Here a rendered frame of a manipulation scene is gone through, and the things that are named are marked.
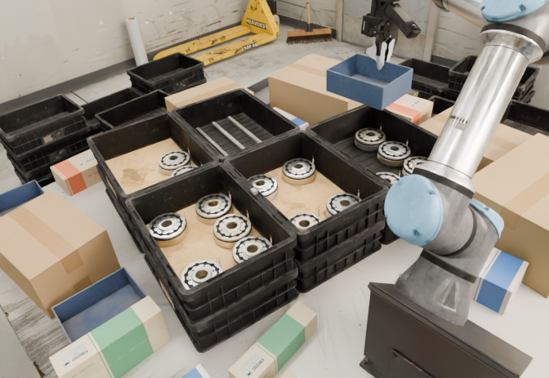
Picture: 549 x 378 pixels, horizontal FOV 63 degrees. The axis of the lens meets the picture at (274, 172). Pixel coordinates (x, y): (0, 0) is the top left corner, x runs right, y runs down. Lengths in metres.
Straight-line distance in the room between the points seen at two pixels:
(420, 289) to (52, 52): 3.83
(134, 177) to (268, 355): 0.75
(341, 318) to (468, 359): 0.41
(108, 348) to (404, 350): 0.63
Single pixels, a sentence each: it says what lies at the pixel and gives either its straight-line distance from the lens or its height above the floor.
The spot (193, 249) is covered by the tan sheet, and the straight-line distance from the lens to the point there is 1.22.
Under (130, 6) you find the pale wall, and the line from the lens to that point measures 4.56.
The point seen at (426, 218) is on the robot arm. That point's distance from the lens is 0.81.
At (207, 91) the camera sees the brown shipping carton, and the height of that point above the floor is 0.86.
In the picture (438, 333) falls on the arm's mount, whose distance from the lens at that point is 0.88.
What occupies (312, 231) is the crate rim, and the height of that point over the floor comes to 0.93.
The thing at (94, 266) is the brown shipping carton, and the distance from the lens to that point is 1.35.
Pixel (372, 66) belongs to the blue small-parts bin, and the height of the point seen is 1.11.
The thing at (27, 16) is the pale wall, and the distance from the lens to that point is 4.23.
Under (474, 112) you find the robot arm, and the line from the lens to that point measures 0.88.
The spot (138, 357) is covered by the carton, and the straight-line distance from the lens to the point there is 1.19.
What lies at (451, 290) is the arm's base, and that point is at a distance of 0.96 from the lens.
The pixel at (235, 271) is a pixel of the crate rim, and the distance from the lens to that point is 1.01.
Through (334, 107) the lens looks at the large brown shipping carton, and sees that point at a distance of 1.74.
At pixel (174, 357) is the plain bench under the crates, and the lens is 1.19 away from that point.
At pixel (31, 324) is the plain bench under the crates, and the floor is 0.70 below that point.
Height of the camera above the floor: 1.68
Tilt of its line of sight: 36 degrees down
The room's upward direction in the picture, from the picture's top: 4 degrees counter-clockwise
